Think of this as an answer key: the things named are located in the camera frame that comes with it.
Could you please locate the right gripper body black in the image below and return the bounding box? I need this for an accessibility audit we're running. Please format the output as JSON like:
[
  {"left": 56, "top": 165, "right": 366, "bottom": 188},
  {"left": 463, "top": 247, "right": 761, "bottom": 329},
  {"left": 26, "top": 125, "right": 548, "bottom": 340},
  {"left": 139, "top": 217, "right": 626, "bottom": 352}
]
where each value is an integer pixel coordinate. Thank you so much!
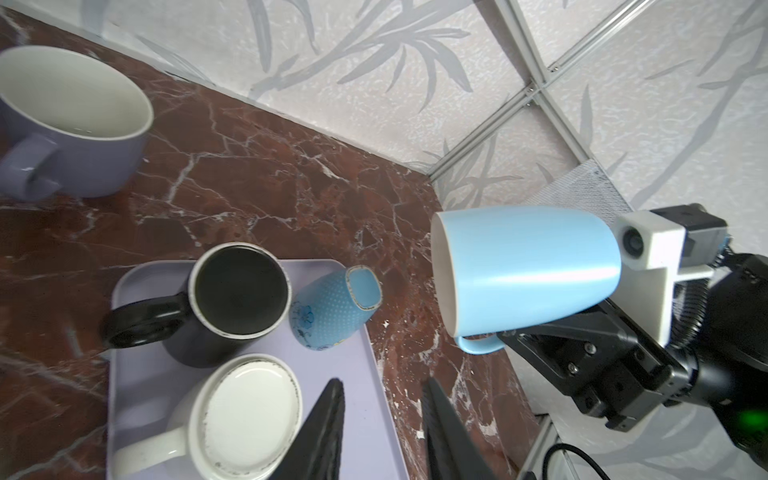
[{"left": 497, "top": 300, "right": 697, "bottom": 432}]

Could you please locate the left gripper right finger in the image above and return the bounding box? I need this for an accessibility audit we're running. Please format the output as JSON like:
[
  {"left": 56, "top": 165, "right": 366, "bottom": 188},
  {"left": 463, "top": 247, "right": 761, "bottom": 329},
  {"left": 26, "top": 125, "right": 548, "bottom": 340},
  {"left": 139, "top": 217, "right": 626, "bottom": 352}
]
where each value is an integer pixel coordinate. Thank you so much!
[{"left": 421, "top": 377, "right": 496, "bottom": 480}]

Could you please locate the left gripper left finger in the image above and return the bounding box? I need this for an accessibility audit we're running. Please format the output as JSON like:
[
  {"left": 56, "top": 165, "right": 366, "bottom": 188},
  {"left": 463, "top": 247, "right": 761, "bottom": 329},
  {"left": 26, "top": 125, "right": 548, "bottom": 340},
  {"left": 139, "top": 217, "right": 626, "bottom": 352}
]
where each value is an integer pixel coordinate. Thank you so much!
[{"left": 269, "top": 378, "right": 346, "bottom": 480}]

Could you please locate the light blue mug front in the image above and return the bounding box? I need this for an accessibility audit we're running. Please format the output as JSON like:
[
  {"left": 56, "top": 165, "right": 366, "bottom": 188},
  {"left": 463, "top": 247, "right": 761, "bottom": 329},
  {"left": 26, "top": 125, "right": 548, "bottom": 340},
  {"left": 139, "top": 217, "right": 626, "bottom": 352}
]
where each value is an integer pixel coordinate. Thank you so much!
[{"left": 430, "top": 206, "right": 622, "bottom": 355}]

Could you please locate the lilac purple mug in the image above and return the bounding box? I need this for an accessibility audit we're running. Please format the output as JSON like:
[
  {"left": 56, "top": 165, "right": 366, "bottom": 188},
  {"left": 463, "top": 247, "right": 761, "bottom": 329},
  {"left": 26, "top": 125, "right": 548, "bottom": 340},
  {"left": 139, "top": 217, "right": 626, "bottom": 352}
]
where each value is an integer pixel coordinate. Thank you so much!
[{"left": 1, "top": 45, "right": 154, "bottom": 202}]

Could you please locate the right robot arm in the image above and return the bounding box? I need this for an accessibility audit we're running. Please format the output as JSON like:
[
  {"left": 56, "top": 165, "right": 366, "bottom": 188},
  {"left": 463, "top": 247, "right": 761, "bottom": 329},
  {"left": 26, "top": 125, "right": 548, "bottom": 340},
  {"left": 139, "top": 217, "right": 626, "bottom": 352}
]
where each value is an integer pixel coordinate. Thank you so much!
[{"left": 496, "top": 253, "right": 767, "bottom": 468}]

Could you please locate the cream white mug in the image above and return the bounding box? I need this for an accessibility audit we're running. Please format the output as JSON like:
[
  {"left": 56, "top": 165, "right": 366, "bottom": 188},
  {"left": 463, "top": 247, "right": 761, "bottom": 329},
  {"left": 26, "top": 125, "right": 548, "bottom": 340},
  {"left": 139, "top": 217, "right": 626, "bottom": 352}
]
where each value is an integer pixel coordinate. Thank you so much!
[{"left": 110, "top": 354, "right": 303, "bottom": 479}]

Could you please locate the black mug white rim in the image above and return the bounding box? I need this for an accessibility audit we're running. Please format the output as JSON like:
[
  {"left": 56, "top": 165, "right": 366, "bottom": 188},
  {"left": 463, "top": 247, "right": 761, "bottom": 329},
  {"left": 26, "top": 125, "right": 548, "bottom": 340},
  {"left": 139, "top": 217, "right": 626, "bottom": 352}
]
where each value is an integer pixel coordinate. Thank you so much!
[{"left": 101, "top": 242, "right": 292, "bottom": 368}]

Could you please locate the lilac rectangular tray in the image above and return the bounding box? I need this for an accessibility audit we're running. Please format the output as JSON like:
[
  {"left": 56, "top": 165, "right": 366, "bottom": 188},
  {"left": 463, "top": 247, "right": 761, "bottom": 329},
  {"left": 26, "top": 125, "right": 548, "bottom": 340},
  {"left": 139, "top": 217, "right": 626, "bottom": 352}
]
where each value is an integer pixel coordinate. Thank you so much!
[{"left": 106, "top": 259, "right": 409, "bottom": 479}]

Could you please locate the white wire mesh basket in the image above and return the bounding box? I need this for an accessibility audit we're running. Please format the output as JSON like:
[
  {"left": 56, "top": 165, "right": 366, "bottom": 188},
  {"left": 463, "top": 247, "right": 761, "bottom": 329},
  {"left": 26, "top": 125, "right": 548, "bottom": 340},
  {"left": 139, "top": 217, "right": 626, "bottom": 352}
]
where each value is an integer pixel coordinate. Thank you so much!
[{"left": 524, "top": 160, "right": 633, "bottom": 226}]

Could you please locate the aluminium frame crossbar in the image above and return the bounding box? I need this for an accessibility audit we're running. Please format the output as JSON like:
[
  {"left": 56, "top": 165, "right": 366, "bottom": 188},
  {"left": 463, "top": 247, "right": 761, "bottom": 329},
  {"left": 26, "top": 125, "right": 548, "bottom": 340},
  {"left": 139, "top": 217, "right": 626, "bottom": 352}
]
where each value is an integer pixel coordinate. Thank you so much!
[{"left": 428, "top": 0, "right": 653, "bottom": 181}]

